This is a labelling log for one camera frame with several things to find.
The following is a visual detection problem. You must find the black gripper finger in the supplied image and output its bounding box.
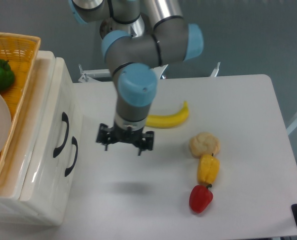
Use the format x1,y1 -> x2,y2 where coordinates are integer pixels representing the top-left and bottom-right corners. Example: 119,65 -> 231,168
134,131 -> 155,156
96,123 -> 118,151

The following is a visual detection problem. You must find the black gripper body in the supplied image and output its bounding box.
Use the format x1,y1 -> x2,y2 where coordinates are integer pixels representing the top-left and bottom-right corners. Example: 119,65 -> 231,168
112,117 -> 145,146

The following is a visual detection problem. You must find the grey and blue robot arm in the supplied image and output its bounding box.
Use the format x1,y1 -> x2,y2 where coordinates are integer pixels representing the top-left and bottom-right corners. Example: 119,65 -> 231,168
69,0 -> 204,152

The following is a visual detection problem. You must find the white plastic drawer cabinet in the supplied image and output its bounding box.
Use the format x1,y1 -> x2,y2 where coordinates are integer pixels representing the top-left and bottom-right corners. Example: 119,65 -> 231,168
0,51 -> 83,226

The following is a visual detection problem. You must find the yellow toy banana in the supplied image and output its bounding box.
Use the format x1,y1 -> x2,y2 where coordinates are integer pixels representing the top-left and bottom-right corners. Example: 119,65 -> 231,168
145,101 -> 190,129

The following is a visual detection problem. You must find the round beige bread toy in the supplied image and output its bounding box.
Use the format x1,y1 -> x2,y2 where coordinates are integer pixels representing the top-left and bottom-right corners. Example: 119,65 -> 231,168
189,132 -> 221,157

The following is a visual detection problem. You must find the yellow toy bell pepper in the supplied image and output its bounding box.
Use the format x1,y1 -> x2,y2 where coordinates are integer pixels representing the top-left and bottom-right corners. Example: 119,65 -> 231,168
197,153 -> 220,185

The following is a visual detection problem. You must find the red toy bell pepper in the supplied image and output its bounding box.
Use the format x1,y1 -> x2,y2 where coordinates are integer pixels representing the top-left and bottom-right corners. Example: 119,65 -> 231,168
189,184 -> 214,214

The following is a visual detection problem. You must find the green toy bell pepper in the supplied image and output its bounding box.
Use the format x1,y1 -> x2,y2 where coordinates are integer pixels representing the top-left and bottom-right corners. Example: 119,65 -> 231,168
0,59 -> 15,92

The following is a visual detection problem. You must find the orange woven plastic basket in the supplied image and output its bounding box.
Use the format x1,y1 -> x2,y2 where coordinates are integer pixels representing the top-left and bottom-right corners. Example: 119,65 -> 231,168
0,32 -> 41,174

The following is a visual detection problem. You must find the black lower drawer handle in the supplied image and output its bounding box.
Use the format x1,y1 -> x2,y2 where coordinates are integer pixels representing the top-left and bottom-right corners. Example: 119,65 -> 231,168
64,136 -> 79,177

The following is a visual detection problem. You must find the black drawer handle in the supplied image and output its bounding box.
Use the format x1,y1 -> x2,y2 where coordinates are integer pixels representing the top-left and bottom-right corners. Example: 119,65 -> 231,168
64,136 -> 79,177
52,111 -> 70,158

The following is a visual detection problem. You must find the black top drawer handle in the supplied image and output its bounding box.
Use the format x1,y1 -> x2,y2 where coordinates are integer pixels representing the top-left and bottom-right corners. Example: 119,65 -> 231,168
52,111 -> 70,158

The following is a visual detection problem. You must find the white table clamp bracket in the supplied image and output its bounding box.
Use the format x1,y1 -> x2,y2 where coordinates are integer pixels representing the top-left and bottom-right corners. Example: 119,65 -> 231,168
210,61 -> 221,78

